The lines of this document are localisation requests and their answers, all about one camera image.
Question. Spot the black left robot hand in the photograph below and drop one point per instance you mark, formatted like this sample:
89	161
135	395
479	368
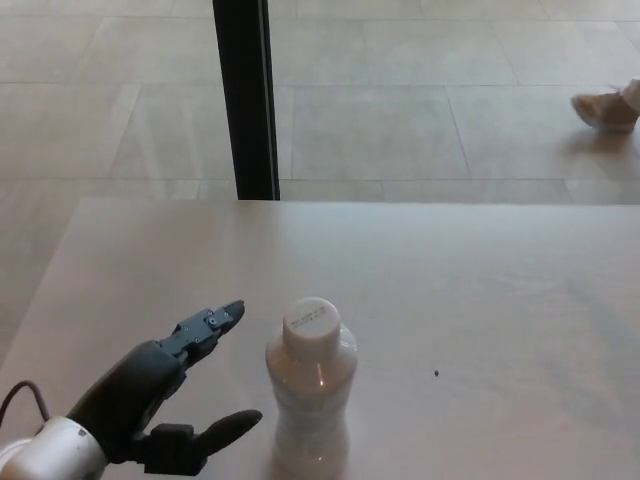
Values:
130	385

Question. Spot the white plastic bottle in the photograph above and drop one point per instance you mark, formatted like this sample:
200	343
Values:
310	405

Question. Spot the white screw cap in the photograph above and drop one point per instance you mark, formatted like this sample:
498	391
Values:
311	325

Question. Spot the beige sneaker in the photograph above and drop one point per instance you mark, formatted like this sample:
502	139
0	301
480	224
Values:
602	112

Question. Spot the black vertical post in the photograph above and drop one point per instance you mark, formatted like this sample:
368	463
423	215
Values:
245	100

